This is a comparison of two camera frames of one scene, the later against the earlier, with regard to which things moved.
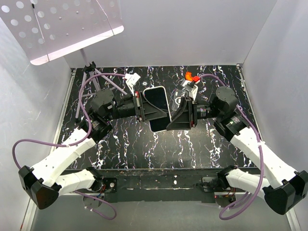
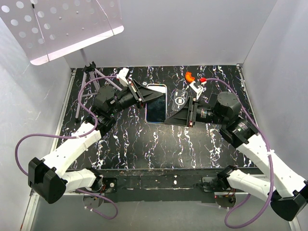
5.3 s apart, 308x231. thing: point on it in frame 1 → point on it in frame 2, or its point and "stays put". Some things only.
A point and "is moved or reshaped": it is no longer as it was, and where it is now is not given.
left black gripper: [148, 111] → [141, 94]
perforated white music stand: [44, 30] stays put
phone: [157, 96] is moved or reshaped
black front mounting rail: [123, 185] stays put
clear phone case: [176, 96] stays put
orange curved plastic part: [188, 76] stays put
